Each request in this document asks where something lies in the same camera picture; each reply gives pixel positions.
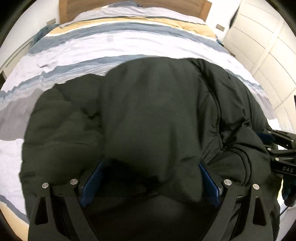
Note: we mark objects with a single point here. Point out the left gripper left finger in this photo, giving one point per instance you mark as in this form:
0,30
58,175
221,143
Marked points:
58,212

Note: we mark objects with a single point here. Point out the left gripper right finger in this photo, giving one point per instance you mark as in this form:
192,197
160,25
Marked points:
240,212

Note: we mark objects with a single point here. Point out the black puffer jacket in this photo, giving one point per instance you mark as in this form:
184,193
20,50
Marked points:
152,121

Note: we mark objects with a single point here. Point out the white sliding wardrobe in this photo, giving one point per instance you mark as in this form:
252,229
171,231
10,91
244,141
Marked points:
264,43

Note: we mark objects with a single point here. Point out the striped duvet cover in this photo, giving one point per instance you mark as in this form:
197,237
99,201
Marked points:
96,46

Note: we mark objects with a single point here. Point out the blue crumpled cloth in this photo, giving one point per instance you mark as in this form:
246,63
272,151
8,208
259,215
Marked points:
42,32

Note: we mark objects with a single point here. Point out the grey pillow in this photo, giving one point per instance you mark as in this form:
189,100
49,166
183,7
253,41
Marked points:
189,11

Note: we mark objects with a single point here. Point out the wall switch plate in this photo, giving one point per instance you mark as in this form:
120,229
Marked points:
219,27

